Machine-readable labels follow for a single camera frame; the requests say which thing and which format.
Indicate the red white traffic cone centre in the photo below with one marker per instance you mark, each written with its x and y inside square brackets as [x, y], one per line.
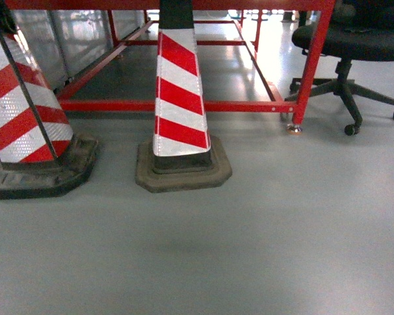
[182, 155]

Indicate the red white traffic cone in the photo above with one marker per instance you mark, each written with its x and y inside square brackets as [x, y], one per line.
[182, 155]
[40, 155]

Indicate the red white traffic cone left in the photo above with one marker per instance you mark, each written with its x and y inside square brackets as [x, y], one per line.
[40, 155]

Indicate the black office chair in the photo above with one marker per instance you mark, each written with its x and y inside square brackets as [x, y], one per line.
[359, 30]

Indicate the red metal table frame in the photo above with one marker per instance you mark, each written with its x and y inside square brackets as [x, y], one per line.
[275, 104]

